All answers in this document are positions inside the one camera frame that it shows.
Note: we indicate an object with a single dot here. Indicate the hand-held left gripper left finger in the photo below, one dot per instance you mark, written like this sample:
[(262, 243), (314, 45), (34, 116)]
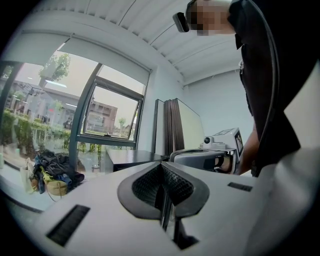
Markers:
[(112, 225)]

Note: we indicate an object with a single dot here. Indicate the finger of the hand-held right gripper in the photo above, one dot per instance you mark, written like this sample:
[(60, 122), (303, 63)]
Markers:
[(187, 157)]

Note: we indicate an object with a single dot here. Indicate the white roller blind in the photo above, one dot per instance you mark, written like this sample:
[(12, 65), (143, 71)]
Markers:
[(30, 47), (107, 60)]

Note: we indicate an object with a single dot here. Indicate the black clothes pile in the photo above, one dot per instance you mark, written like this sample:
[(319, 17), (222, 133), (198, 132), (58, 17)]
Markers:
[(53, 162)]

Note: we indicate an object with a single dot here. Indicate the person's face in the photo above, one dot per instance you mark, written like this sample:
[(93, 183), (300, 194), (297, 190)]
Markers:
[(210, 17)]

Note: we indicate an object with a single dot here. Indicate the large glass window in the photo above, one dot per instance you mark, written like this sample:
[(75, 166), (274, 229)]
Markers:
[(37, 112)]

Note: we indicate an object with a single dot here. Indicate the head-mounted camera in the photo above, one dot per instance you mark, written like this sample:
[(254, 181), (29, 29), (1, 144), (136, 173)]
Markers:
[(181, 23)]

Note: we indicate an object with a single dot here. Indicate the white tote bag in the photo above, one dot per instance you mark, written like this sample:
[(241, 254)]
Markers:
[(26, 177)]

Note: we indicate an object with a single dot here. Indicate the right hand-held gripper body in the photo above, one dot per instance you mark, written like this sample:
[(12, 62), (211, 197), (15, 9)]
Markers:
[(225, 140)]

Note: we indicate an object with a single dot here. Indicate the dark-framed tilting window sash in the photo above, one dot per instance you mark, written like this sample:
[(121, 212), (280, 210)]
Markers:
[(110, 117)]

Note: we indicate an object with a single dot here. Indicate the person's black shirt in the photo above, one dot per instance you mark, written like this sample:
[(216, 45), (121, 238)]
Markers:
[(262, 75)]

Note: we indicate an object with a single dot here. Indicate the right gripper round camera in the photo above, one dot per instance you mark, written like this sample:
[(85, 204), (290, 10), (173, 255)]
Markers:
[(207, 141)]

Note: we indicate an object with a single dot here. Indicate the person's right forearm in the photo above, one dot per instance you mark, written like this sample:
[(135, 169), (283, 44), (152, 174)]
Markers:
[(250, 155)]

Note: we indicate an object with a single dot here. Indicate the folded partition panels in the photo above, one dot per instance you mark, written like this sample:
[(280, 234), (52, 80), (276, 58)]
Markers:
[(190, 125)]

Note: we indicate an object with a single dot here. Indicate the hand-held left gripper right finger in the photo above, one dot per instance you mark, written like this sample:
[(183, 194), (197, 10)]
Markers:
[(220, 212)]

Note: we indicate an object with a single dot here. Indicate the straw bag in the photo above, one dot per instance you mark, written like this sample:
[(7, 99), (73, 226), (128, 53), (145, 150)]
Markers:
[(57, 187)]

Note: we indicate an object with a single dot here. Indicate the black glass-door fridge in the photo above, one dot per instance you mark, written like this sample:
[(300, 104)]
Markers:
[(135, 156)]

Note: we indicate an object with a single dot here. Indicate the person's right hand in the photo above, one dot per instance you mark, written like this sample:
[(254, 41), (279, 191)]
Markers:
[(225, 163)]

